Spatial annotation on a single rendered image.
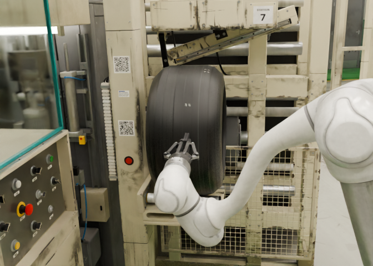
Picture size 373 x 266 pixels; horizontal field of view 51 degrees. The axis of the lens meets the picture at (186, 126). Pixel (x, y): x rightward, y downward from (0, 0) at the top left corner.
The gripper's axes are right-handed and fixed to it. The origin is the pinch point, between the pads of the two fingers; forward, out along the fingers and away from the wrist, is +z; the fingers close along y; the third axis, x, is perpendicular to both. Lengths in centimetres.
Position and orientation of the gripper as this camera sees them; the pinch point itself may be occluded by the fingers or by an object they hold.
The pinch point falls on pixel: (186, 140)
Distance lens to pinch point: 151.2
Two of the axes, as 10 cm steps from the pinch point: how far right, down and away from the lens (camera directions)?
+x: 0.5, 9.1, 4.1
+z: 1.3, -4.2, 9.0
